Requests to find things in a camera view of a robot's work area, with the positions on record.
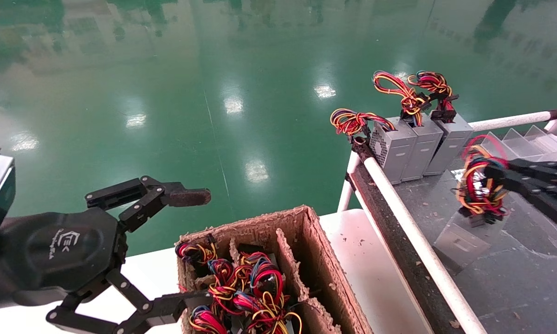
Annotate clear plastic divider tray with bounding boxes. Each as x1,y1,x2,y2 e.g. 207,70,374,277
479,124,557,164

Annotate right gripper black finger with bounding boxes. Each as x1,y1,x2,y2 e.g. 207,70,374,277
485,166,557,235
508,159,557,184

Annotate torn brown cardboard box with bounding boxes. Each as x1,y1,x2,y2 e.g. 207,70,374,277
175,206,375,334

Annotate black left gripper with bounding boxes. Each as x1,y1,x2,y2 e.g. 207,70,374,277
0,175,214,334

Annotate white pipe leg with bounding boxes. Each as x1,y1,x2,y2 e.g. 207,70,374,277
337,149,361,212

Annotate white pipe rail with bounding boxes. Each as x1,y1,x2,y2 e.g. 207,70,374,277
468,105,557,132
352,137,489,334

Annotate grey power supply with wires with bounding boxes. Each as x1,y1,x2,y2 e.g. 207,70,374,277
434,135,512,275
207,257,242,303
407,70,474,176
372,70,444,182
239,250,286,307
231,292,303,334
330,108,417,185
175,234,218,278
188,305,229,334

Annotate black rack edge strip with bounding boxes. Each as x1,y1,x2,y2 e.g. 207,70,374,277
350,153,465,334

